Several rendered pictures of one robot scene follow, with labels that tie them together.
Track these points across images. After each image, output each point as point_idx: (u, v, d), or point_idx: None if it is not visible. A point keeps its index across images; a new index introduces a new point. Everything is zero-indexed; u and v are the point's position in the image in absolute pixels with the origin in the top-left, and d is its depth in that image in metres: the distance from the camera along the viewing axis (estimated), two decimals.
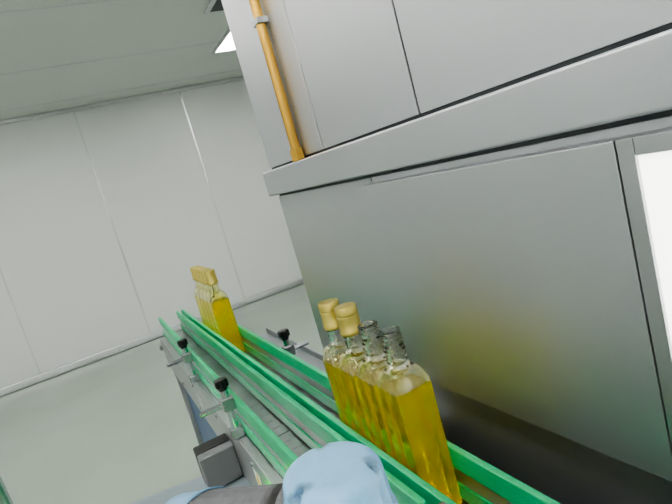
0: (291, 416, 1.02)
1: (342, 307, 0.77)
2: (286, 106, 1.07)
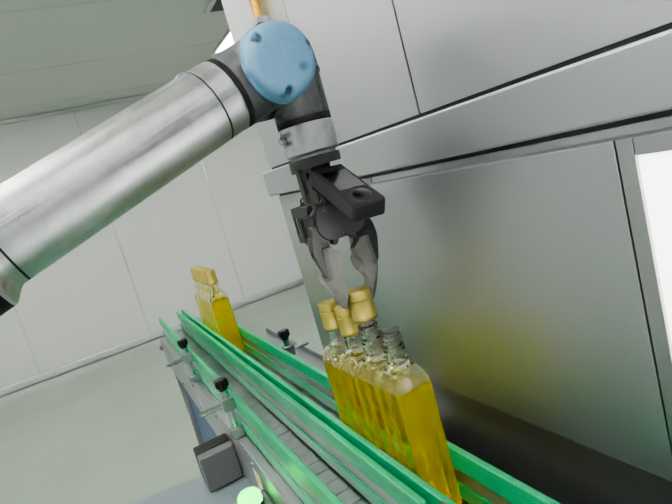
0: (291, 416, 1.02)
1: (342, 307, 0.77)
2: None
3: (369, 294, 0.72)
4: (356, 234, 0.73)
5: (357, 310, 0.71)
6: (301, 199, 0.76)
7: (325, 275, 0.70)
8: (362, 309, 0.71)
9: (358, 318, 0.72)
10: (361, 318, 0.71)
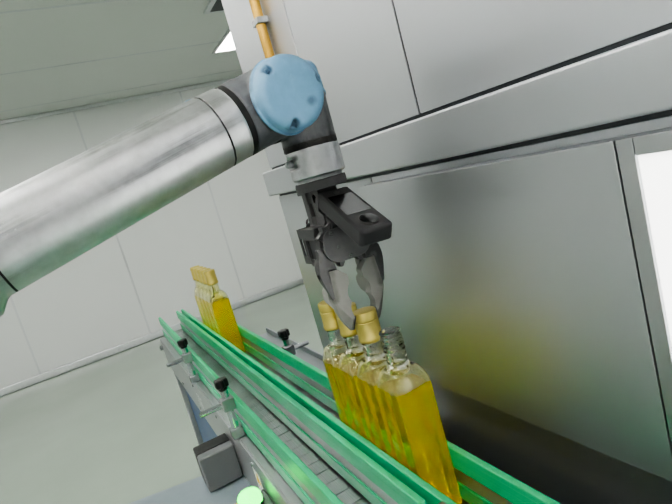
0: (291, 416, 1.02)
1: None
2: None
3: (375, 315, 0.72)
4: (362, 255, 0.73)
5: (363, 331, 0.72)
6: (307, 220, 0.77)
7: (332, 297, 0.70)
8: (368, 330, 0.72)
9: (364, 339, 0.72)
10: (367, 339, 0.72)
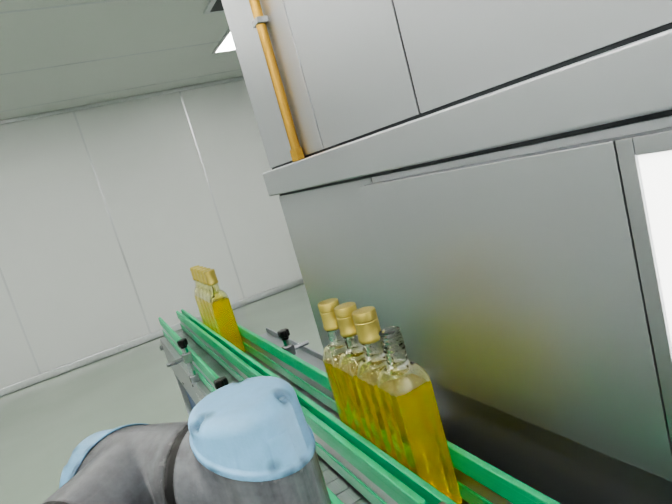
0: None
1: (342, 307, 0.77)
2: (286, 106, 1.07)
3: (375, 315, 0.72)
4: None
5: (363, 331, 0.72)
6: None
7: None
8: (368, 330, 0.72)
9: (364, 339, 0.72)
10: (367, 339, 0.72)
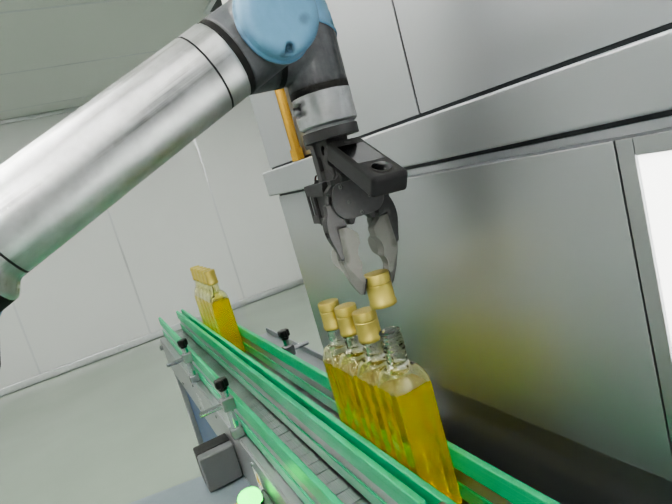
0: (291, 416, 1.02)
1: (342, 307, 0.77)
2: (286, 106, 1.07)
3: (375, 315, 0.72)
4: (374, 214, 0.67)
5: (363, 331, 0.72)
6: (315, 176, 0.71)
7: (341, 257, 0.64)
8: (368, 330, 0.72)
9: (364, 339, 0.72)
10: (367, 339, 0.72)
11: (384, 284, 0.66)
